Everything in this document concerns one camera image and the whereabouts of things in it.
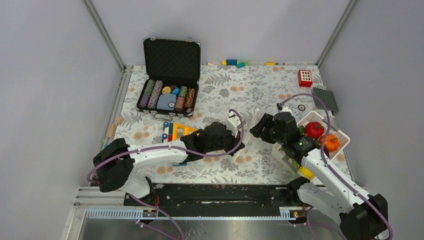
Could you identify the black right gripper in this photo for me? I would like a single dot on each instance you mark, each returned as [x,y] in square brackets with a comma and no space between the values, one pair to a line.
[266,121]

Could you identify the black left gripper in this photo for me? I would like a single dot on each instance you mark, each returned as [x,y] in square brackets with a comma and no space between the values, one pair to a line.
[234,140]

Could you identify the clear dotted zip top bag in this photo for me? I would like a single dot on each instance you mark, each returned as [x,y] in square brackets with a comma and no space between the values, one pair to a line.
[248,129]

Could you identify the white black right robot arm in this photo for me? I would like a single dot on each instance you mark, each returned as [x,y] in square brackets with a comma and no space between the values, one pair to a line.
[360,215]

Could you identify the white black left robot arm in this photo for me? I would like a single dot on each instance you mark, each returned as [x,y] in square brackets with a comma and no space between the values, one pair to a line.
[115,167]

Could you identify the red toy tomato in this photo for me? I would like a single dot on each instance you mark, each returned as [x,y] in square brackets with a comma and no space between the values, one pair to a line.
[314,130]

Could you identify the blue grey building block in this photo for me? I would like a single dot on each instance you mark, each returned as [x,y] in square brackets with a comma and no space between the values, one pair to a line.
[179,164]

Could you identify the orange yellow toy block car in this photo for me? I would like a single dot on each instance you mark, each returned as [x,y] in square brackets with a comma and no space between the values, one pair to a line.
[173,131]

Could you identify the yellow toy lemon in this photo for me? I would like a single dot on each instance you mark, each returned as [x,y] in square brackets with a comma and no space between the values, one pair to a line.
[303,172]

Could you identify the floral patterned table mat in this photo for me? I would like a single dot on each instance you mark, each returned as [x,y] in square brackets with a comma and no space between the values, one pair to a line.
[220,88]

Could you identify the orange toy pumpkin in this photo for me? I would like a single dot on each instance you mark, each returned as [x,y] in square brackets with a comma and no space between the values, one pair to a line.
[331,142]

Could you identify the dark grey building baseplate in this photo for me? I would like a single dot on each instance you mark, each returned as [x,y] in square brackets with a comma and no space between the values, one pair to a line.
[327,97]

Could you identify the red white window block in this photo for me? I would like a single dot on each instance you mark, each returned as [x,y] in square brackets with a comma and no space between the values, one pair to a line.
[305,78]

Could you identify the black poker chip case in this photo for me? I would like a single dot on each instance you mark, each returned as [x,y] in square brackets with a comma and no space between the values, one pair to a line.
[175,63]

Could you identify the wooden block left edge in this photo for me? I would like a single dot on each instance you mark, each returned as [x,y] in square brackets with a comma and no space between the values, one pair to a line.
[111,131]

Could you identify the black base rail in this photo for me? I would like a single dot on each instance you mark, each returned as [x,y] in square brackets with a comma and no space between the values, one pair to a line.
[222,200]

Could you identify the teal block at wall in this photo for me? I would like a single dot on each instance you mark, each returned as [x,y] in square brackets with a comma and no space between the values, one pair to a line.
[240,65]

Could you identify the blue block at wall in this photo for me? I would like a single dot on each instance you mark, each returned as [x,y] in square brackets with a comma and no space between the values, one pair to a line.
[231,62]

